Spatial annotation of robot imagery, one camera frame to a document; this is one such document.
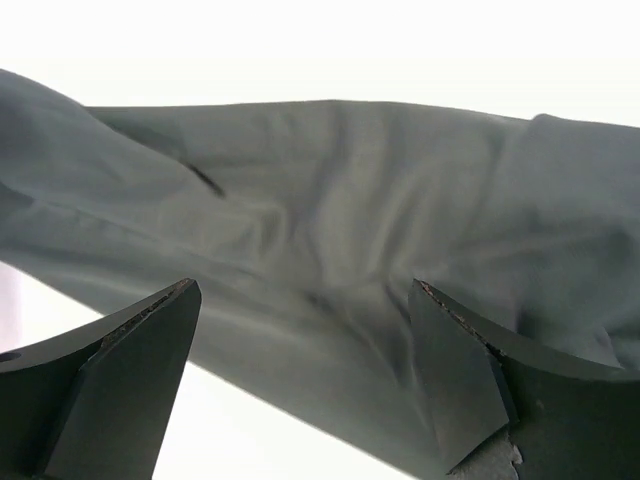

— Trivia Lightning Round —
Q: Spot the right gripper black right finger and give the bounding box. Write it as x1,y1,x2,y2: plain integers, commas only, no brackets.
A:
409,281,639,479

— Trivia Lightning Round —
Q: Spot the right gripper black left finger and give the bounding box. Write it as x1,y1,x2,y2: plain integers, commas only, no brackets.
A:
1,279,202,479

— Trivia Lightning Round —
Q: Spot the dark grey t-shirt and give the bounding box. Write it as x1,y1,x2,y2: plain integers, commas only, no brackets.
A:
1,72,639,479

